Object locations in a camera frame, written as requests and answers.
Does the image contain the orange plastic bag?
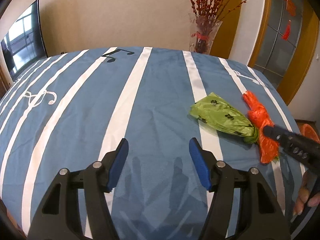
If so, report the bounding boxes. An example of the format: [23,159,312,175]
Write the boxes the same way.
[242,90,279,164]

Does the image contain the green paw print bag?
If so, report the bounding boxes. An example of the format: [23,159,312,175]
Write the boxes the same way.
[189,92,259,144]

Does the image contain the person's right hand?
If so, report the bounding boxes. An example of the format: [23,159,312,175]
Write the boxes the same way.
[293,170,320,216]

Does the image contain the red plastic laundry basket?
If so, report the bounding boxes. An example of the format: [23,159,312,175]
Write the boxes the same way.
[299,124,320,143]

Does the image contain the blue white striped cloth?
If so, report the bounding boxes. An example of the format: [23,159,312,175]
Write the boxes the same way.
[1,47,303,239]

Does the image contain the glass panel door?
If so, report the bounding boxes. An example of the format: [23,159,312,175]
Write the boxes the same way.
[254,0,303,88]

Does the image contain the red hanging tassel ornament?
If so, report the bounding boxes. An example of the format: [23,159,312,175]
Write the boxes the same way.
[282,0,297,41]

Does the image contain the glass vase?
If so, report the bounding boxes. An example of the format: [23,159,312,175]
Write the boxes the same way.
[189,14,222,55]

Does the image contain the black flat screen television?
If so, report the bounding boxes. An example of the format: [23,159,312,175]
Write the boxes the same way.
[1,0,48,81]

